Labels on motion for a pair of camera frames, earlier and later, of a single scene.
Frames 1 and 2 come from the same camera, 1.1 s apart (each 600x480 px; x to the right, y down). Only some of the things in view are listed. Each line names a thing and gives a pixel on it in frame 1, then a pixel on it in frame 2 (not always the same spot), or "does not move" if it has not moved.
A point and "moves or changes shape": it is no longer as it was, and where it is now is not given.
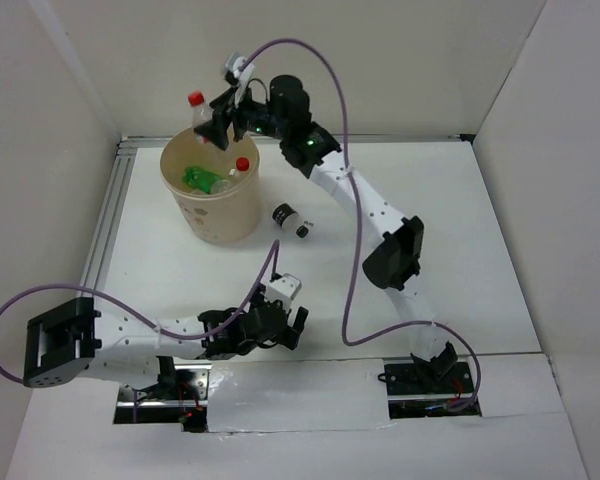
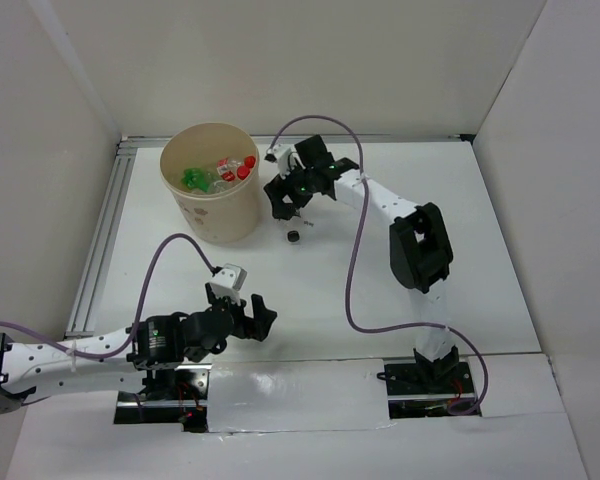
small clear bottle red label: x=201 y=113 → x=227 y=168
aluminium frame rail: x=100 y=244 does not move
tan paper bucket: x=222 y=218 does not move
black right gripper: x=216 y=129 → x=279 y=188
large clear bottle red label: x=241 y=164 moves or changes shape
